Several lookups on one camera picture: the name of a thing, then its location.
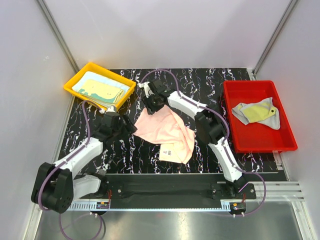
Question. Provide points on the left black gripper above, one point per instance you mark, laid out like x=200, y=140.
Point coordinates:
x=129, y=128

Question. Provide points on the grey towel in bin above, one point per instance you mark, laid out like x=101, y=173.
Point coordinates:
x=262, y=112

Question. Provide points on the left aluminium frame post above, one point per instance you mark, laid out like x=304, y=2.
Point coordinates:
x=49, y=18

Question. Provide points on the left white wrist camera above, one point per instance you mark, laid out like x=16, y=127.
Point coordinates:
x=109, y=111

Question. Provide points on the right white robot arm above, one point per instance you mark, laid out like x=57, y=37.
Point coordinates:
x=211, y=128

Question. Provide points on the pink towel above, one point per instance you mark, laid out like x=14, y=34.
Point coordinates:
x=167, y=129

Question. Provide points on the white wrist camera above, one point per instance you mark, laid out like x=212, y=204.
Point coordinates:
x=109, y=111
x=147, y=90

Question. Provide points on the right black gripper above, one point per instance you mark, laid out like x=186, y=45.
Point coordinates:
x=151, y=109

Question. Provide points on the yellow plastic tray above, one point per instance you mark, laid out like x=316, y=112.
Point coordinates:
x=92, y=67

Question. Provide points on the aluminium frame post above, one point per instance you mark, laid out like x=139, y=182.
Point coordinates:
x=49, y=18
x=274, y=36

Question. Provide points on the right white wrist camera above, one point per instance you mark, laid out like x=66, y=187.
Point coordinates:
x=147, y=90

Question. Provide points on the right aluminium frame post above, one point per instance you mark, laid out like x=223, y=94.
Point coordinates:
x=274, y=36

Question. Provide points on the black marble pattern mat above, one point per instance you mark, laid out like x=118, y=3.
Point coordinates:
x=133, y=155

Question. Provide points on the pale yellow towel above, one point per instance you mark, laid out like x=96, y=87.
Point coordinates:
x=102, y=92

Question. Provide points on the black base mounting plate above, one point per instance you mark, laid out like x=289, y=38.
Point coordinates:
x=173, y=191

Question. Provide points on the light blue towel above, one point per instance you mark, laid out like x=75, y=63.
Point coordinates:
x=89, y=75

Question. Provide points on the slotted white cable duct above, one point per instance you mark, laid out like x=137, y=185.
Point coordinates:
x=93, y=206

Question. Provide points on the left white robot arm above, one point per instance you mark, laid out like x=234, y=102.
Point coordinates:
x=56, y=185

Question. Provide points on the red plastic bin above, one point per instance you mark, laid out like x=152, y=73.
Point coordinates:
x=256, y=137

